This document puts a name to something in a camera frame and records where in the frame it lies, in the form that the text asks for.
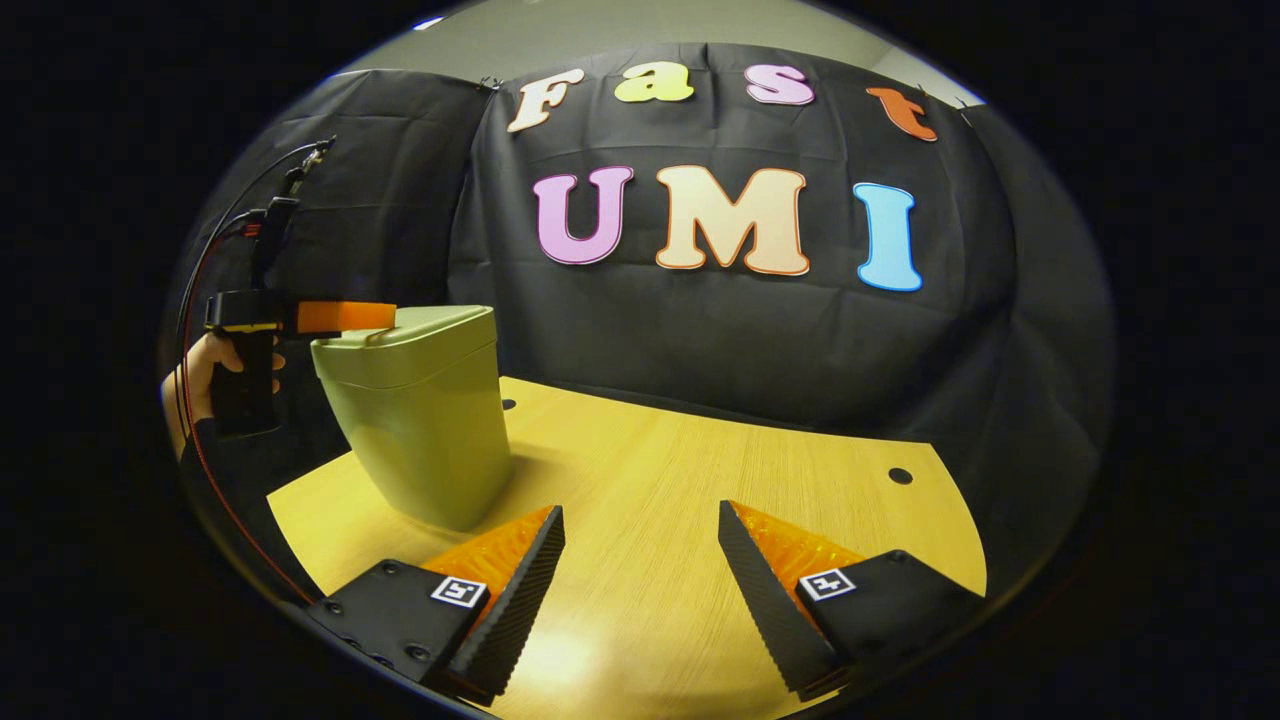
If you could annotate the black backdrop cloth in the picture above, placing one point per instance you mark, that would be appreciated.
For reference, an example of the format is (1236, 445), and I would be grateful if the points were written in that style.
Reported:
(700, 330)

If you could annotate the green desktop garbage bin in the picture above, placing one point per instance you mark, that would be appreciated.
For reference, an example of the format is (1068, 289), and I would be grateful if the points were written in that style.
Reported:
(420, 430)

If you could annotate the ceiling light panel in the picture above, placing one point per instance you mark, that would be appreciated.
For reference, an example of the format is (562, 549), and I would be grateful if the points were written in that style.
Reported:
(430, 22)

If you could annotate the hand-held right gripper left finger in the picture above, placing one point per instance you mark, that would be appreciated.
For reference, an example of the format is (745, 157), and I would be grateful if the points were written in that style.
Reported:
(520, 610)

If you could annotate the wooden desktop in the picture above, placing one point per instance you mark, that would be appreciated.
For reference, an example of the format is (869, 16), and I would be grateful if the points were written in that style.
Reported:
(700, 480)

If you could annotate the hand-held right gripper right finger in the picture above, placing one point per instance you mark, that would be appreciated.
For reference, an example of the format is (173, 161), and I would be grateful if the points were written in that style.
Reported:
(770, 610)

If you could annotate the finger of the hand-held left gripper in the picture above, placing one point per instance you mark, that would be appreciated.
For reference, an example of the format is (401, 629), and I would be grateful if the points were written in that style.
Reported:
(345, 317)

